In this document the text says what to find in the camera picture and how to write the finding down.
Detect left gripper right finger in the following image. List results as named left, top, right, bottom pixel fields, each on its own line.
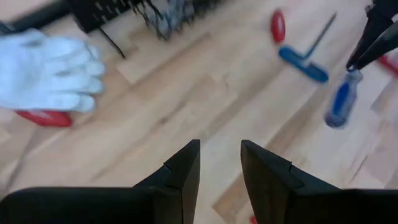
left=240, top=139, right=398, bottom=224

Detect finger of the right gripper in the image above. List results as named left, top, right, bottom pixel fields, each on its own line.
left=353, top=20, right=398, bottom=72
left=345, top=0, right=398, bottom=70

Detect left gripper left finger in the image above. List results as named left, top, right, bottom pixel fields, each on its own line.
left=0, top=139, right=201, bottom=224

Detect blue handle screwdriver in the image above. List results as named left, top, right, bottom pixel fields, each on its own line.
left=323, top=69, right=364, bottom=129

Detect black perforated peg board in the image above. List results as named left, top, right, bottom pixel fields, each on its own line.
left=67, top=0, right=149, bottom=60

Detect white work gloves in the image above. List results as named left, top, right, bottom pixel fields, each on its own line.
left=0, top=28, right=107, bottom=113

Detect red T-handle hex key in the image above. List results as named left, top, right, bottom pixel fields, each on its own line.
left=377, top=54, right=398, bottom=78

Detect blue T-handle hex key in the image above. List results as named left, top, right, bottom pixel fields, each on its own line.
left=277, top=11, right=338, bottom=84

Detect black metal table frame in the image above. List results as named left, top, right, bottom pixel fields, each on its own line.
left=0, top=0, right=72, bottom=35

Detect black wire basket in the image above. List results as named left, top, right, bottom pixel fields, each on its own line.
left=133, top=0, right=226, bottom=42

